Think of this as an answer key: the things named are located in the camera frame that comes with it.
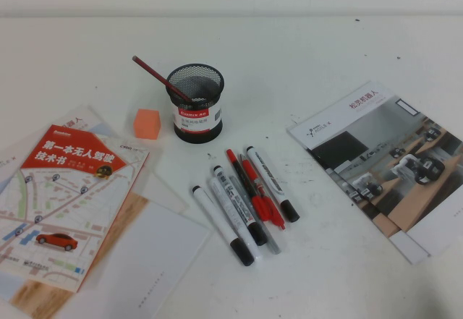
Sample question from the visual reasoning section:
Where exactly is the translucent white sheet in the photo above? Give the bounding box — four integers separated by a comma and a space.
132, 145, 191, 216

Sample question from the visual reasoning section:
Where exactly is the plain white paper sheet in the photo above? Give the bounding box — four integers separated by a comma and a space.
103, 201, 213, 319

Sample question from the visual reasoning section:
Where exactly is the grey pen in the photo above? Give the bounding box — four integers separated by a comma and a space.
229, 175, 282, 255

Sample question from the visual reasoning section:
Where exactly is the shrink-wrapped white marker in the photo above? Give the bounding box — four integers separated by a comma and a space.
207, 176, 263, 261

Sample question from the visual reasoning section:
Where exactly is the white booklet under brochure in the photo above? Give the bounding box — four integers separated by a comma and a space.
388, 221, 463, 265

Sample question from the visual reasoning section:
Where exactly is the white whiteboard marker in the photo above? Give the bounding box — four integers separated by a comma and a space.
246, 145, 301, 224

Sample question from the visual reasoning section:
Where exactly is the orange car map book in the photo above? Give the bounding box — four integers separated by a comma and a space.
0, 123, 150, 294

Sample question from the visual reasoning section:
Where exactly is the orange foam cube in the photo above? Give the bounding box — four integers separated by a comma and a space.
132, 108, 161, 140

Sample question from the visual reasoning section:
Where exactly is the AgileX robot photo brochure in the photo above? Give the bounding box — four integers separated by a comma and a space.
286, 80, 463, 258

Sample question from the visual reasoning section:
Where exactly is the barcode white marker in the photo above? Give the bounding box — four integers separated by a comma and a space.
212, 165, 269, 247

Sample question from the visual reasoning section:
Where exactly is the wood print brochure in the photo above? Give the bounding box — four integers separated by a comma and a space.
7, 191, 150, 318

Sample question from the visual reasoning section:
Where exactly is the red gel pen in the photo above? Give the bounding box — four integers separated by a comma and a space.
239, 153, 286, 231

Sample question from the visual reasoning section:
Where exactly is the black and red pen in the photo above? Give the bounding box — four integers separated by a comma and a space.
226, 148, 271, 223

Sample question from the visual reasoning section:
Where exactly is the plain white marker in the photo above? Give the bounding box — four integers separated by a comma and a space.
191, 184, 255, 267

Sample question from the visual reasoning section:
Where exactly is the red pencil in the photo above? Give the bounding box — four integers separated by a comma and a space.
132, 55, 198, 105

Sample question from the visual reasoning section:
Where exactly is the black mesh pen holder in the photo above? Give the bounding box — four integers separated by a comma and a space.
165, 63, 225, 143

